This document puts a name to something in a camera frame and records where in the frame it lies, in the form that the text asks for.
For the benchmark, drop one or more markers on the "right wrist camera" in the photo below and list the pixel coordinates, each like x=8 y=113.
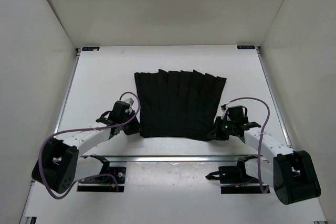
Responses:
x=224 y=109

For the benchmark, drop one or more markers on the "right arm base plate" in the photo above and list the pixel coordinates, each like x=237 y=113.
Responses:
x=233 y=178

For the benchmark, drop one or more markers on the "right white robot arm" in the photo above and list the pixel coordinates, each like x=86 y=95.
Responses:
x=290 y=173

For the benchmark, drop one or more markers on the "left corner label sticker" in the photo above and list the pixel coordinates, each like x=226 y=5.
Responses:
x=90 y=49

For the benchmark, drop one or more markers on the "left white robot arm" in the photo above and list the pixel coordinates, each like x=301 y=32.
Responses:
x=61 y=163

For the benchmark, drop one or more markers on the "corner label sticker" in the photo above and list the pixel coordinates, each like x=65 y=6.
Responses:
x=245 y=47
x=90 y=49

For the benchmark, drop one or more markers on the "black pleated skirt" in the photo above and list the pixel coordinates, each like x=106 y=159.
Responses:
x=179 y=104

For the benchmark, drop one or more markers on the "aluminium table rail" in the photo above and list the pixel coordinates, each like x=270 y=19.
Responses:
x=174 y=158

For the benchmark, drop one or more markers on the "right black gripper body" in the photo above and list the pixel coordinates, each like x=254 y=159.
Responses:
x=223 y=129

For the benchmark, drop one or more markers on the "right corner label sticker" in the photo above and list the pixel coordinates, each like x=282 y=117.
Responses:
x=245 y=47

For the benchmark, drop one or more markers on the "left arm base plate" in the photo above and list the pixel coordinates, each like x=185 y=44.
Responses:
x=98 y=174

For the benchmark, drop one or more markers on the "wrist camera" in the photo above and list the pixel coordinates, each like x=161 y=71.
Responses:
x=129 y=101
x=224 y=109

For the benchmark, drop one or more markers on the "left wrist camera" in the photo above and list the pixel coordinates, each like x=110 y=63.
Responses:
x=129 y=101

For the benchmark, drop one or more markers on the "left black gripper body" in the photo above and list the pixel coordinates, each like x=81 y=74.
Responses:
x=131 y=127

